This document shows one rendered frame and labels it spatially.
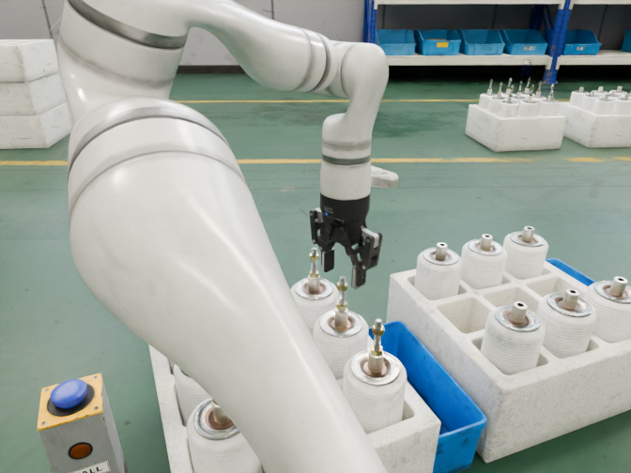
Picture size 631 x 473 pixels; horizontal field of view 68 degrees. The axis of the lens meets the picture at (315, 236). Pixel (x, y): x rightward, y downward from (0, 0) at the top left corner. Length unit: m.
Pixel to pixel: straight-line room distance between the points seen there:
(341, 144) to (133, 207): 0.47
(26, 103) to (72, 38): 2.63
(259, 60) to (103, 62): 0.16
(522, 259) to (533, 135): 1.76
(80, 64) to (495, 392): 0.76
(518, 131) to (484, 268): 1.80
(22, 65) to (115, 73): 2.59
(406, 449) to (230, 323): 0.63
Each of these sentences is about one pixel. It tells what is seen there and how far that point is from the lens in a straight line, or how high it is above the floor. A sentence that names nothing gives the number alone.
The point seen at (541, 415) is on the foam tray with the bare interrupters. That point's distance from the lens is 0.99.
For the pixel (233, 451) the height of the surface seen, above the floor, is 0.24.
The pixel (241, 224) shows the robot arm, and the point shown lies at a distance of 0.20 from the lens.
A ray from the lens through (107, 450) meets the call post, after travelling 0.69.
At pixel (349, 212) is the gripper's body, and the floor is 0.48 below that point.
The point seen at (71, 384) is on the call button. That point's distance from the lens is 0.67.
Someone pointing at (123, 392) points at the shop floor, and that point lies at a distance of 1.13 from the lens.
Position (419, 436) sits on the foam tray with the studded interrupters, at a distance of 0.78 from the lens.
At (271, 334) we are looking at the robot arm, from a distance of 0.17.
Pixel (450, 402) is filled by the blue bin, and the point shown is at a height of 0.07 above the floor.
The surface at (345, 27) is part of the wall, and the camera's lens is 5.57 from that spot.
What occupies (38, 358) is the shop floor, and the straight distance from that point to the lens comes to 1.31.
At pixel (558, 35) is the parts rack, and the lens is 5.38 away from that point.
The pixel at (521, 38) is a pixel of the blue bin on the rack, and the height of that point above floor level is 0.37.
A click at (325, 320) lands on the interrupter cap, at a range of 0.82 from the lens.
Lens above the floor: 0.75
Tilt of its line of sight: 27 degrees down
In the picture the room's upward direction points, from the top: straight up
